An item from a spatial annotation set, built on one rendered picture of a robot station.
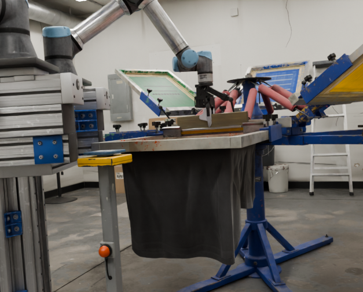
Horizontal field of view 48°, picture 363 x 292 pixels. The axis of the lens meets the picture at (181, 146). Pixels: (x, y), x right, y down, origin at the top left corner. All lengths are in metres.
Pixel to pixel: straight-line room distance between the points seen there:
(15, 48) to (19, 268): 0.79
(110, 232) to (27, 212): 0.36
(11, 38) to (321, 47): 5.16
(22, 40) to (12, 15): 0.07
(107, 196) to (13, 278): 0.51
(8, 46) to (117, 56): 5.81
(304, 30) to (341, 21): 0.48
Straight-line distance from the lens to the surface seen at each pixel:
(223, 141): 1.37
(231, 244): 1.53
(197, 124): 2.02
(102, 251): 1.36
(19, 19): 1.38
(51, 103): 1.28
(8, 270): 1.63
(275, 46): 6.20
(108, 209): 1.36
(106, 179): 1.35
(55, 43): 1.83
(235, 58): 6.30
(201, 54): 2.01
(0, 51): 1.34
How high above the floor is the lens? 1.05
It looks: 3 degrees down
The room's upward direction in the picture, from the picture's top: 3 degrees counter-clockwise
